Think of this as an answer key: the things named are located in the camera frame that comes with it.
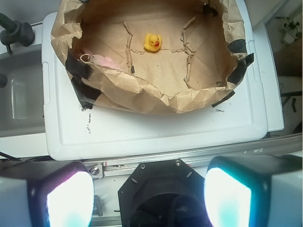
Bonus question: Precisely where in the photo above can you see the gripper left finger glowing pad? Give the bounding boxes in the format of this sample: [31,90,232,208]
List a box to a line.
[0,161,94,227]

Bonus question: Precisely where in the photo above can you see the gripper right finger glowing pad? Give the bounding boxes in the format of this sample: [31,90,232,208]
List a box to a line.
[204,155,303,227]

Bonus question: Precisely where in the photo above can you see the yellow rubber duck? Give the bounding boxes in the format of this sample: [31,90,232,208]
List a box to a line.
[143,33,162,52]

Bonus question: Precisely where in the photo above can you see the clear plastic container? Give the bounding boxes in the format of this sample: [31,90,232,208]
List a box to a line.
[10,78,43,121]

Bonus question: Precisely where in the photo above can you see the pink plush bunny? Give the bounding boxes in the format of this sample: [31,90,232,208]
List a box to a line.
[90,54,121,70]

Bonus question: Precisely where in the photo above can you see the brown paper bag bin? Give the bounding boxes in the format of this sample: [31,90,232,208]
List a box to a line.
[51,0,254,115]

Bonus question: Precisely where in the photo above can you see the grey clamp knob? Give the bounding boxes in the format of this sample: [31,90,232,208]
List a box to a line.
[0,13,35,54]

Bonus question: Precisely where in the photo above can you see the aluminium extrusion rail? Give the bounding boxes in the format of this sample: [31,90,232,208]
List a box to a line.
[83,133,303,179]

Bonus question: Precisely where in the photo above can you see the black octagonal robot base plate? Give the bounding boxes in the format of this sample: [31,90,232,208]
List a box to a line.
[118,159,210,227]

